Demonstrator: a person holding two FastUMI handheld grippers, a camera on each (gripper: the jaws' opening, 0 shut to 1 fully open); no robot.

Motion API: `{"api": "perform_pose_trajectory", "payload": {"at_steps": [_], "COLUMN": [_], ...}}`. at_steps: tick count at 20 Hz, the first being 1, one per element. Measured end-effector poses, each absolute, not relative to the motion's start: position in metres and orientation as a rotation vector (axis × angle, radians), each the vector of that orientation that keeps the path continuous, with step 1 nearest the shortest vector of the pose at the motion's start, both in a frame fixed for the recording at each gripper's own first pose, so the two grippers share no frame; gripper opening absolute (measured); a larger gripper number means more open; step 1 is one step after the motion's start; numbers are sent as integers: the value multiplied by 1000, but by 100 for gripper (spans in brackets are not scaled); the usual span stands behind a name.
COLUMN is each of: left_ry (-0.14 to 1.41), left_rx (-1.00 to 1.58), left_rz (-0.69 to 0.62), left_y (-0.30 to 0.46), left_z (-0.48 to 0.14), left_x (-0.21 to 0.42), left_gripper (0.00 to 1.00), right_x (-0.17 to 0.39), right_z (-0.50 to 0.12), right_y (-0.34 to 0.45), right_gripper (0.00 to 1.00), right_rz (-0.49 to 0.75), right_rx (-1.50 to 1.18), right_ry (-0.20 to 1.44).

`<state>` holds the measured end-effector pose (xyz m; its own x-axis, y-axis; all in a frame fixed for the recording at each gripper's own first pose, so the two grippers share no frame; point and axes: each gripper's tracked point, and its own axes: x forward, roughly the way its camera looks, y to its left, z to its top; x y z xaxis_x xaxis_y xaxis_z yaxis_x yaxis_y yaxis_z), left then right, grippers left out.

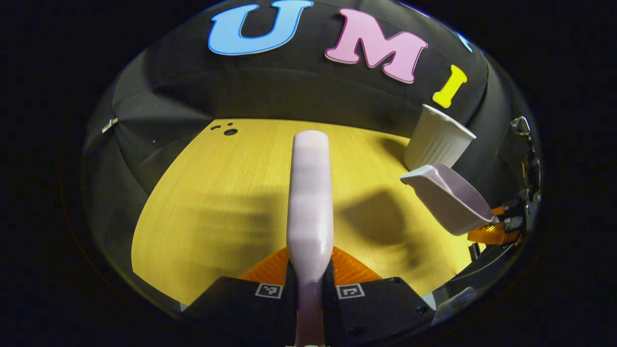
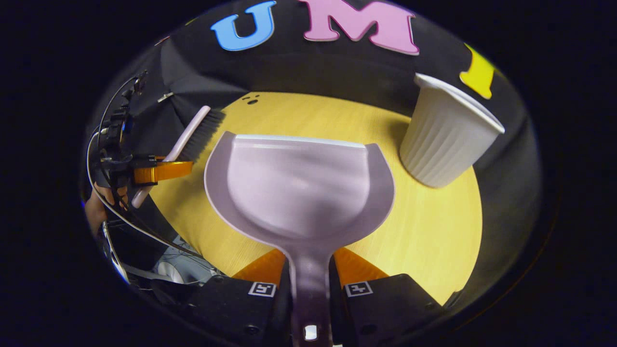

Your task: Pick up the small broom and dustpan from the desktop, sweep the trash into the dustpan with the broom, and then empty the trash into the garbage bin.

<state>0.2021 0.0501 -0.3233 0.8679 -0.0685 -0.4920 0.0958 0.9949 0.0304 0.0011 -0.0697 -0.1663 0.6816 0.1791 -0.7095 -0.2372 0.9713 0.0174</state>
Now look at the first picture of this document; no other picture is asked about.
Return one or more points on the black backdrop cloth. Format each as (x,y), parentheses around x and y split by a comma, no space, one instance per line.
(289,91)

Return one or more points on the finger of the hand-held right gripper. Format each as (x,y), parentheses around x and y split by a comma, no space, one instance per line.
(496,233)

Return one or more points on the lilac plastic dustpan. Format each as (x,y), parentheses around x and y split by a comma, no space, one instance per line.
(453,197)

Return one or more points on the silver cloth clip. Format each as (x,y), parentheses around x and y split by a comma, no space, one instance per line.
(520,126)
(110,125)

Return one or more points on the white ribbed garbage bin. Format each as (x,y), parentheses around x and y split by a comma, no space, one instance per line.
(436,140)

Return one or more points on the wooden desktop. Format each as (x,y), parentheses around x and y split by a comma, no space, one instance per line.
(217,193)

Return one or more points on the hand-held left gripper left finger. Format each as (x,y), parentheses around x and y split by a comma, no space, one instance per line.
(236,308)

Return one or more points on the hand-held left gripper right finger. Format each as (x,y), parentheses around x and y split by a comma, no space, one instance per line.
(381,308)

